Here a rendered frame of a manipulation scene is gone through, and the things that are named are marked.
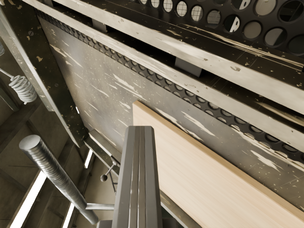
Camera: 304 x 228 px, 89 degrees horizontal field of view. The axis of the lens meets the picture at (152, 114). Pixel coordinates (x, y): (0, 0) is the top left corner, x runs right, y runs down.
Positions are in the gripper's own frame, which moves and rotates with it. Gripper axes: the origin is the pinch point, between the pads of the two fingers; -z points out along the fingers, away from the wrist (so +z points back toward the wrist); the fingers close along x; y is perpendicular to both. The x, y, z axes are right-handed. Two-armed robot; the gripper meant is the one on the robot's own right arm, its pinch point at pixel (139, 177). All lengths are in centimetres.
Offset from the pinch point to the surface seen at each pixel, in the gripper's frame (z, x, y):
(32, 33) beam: -65, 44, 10
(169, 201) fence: -24, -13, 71
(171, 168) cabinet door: -22.7, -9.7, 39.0
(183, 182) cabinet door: -19.3, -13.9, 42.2
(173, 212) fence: -19, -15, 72
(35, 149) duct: -172, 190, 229
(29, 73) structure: -105, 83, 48
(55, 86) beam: -68, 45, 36
